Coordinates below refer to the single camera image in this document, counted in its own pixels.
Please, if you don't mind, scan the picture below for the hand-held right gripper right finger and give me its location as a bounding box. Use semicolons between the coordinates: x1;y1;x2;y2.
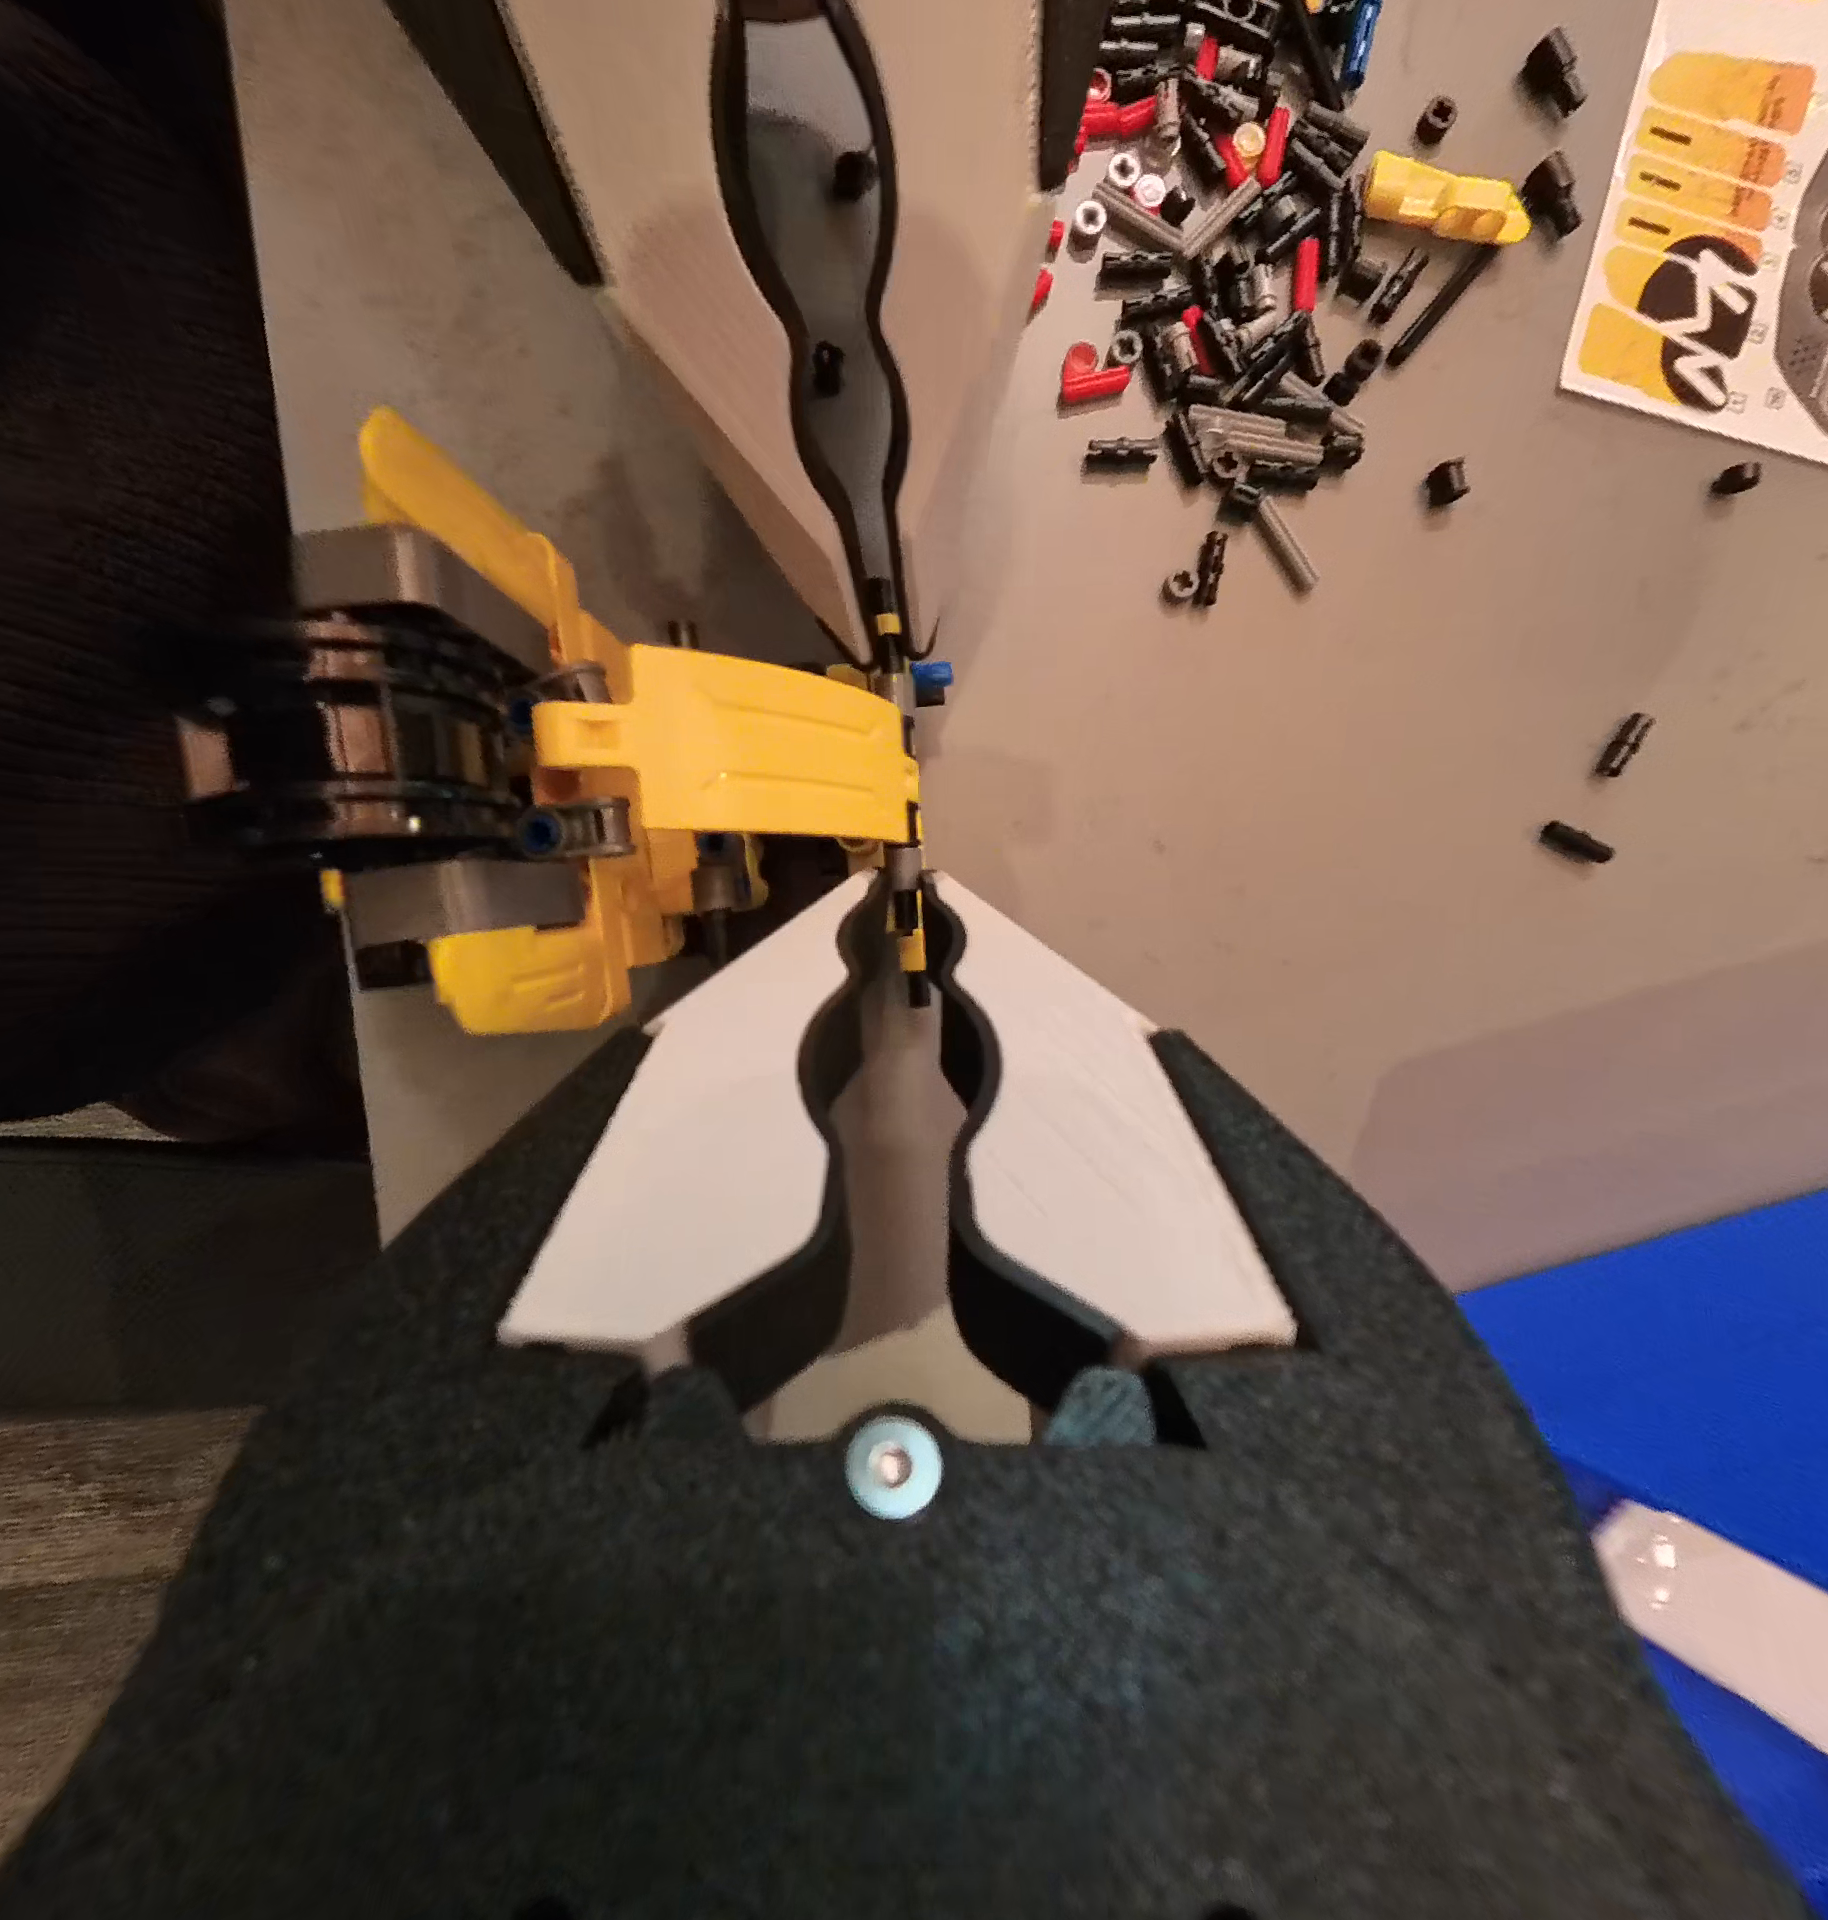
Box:
923;870;1303;1416

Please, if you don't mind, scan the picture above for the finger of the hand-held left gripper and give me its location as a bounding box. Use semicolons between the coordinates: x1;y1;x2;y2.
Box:
837;0;1063;634
499;0;886;665

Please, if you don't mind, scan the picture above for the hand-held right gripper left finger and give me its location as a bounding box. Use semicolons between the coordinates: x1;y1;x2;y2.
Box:
492;870;876;1416

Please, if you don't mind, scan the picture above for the yellow brick vehicle model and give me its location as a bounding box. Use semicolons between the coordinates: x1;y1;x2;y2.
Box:
178;409;916;1040

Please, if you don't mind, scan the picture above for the pile of black red pins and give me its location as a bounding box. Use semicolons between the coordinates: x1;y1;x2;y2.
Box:
1025;0;1502;604

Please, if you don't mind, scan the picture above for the yellow wedge brick piece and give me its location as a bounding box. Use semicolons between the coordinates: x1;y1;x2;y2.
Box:
1362;148;1535;251

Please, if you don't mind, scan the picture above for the dark grey cloth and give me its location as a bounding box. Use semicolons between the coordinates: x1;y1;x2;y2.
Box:
0;1132;385;1416

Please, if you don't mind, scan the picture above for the blue plastic bin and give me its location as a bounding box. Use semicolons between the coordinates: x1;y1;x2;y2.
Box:
1453;1180;1828;1920

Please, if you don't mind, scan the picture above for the person's black knit sweater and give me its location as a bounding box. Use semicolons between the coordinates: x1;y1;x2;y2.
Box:
0;0;368;1161

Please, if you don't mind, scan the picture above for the yellow black sticker sheet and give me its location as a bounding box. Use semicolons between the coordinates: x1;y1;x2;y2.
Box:
1564;0;1828;478

